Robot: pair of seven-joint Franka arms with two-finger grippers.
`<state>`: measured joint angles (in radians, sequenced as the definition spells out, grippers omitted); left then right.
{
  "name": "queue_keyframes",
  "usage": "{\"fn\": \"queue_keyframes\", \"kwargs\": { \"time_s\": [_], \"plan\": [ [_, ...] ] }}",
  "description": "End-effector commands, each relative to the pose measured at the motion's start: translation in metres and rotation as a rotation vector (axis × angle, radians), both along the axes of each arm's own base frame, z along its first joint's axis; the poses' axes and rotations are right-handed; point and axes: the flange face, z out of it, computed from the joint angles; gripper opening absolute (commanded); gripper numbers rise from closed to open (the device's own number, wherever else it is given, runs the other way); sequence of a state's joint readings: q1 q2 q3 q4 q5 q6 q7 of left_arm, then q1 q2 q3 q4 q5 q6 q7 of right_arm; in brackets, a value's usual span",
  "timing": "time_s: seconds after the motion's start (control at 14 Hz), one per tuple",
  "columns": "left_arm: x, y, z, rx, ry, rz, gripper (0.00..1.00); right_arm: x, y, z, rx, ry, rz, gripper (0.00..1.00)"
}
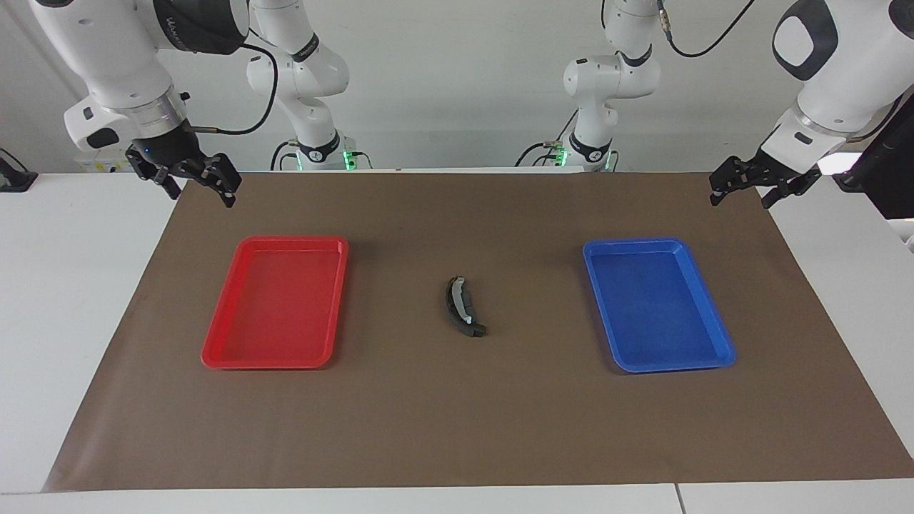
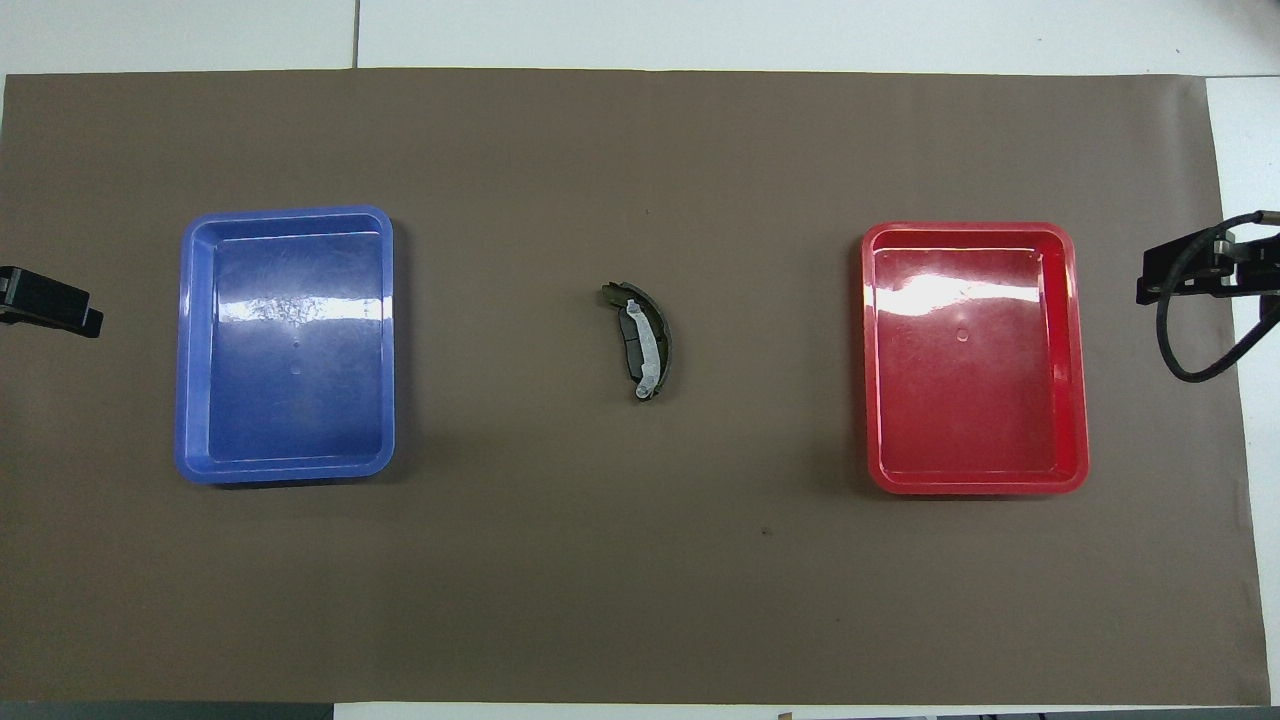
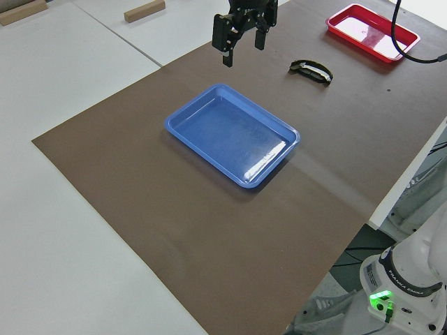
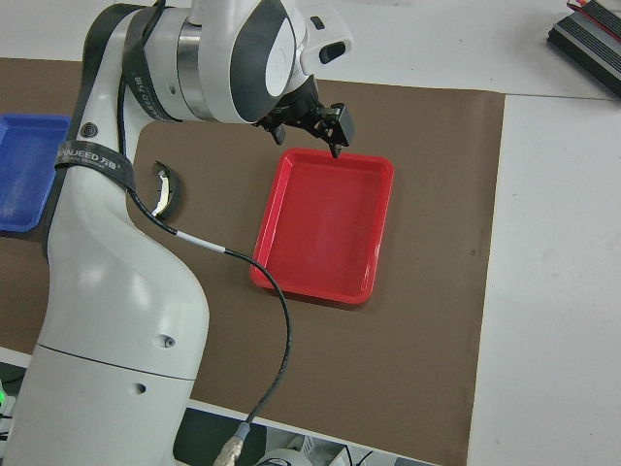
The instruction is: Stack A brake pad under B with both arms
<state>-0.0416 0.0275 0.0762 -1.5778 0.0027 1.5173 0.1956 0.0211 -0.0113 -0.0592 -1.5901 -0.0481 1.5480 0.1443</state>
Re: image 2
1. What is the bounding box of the curved silver brake shoe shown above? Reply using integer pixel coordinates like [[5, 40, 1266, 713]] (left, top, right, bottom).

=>
[[600, 282, 674, 402]]

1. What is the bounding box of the dark grey brake pad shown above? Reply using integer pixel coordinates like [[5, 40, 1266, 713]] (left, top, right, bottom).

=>
[[617, 304, 652, 384]]

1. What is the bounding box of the blue plastic tray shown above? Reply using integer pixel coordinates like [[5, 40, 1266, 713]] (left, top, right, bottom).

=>
[[175, 205, 396, 487]]

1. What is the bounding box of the red plastic tray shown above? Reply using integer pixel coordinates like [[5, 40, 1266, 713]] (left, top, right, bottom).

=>
[[861, 221, 1090, 496]]

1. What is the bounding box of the brown table mat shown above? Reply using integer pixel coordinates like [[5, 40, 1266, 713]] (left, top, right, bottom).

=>
[[0, 68, 1271, 706]]

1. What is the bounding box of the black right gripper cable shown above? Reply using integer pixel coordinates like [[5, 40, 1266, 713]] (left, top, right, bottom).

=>
[[1155, 210, 1280, 385]]

